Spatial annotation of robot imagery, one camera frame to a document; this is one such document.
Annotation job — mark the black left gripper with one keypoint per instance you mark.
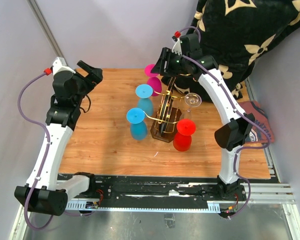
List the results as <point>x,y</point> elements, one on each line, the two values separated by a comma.
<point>94,76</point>

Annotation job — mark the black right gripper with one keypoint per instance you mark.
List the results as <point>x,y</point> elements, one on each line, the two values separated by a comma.
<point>166,55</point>

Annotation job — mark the magenta plastic wine glass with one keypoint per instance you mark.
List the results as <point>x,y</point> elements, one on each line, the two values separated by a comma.
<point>153,80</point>

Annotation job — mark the gold wire wine glass rack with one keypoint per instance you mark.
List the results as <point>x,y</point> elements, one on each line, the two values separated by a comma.
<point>164,126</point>

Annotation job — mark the maroon t-shirt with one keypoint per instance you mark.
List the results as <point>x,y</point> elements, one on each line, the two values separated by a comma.
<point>261,119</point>

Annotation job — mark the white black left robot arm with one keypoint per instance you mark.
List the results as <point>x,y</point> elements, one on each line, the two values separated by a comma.
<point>41,192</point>

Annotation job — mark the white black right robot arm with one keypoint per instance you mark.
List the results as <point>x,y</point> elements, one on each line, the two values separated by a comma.
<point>186,58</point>

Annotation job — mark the blue wine glass rear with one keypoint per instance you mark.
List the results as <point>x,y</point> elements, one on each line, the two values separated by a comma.
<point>144,92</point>

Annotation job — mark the blue wine glass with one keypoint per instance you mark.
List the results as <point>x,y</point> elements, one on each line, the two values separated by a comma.
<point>144,92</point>
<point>138,128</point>

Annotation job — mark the clear wine glass front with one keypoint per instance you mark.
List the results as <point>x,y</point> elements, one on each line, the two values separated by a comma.
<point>192,100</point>

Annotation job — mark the blue wine glass front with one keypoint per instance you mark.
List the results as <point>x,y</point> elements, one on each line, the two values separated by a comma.
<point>138,128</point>

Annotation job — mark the red plastic wine glass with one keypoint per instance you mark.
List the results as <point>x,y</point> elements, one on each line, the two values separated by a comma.
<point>183,139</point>

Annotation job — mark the black floral blanket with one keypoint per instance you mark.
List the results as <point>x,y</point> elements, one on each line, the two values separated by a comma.
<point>238,32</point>

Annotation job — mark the aluminium corner profile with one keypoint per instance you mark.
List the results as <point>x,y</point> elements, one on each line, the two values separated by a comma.
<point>34,6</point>

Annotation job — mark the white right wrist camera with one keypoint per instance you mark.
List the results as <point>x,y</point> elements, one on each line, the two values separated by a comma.
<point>177,49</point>

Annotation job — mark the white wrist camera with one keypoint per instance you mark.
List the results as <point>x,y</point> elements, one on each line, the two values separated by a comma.
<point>177,49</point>
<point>58,65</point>

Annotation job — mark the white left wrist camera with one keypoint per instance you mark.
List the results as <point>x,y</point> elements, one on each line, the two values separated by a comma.
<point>58,65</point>

